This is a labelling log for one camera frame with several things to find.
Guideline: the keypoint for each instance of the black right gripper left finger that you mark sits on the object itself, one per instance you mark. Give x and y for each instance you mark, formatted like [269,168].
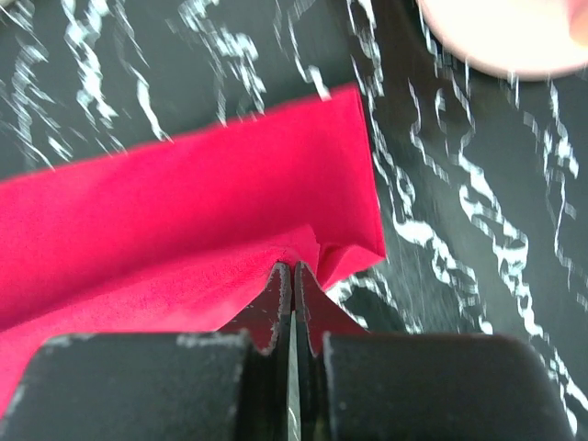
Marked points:
[228,385]

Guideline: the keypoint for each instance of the crimson red t shirt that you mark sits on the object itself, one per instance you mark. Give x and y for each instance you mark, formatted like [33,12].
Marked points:
[181,235]

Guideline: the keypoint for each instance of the pink three tier shelf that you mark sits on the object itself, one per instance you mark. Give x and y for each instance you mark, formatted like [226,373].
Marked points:
[530,39]

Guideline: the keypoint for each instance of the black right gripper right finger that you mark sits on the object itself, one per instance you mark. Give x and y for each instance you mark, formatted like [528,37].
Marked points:
[357,385]

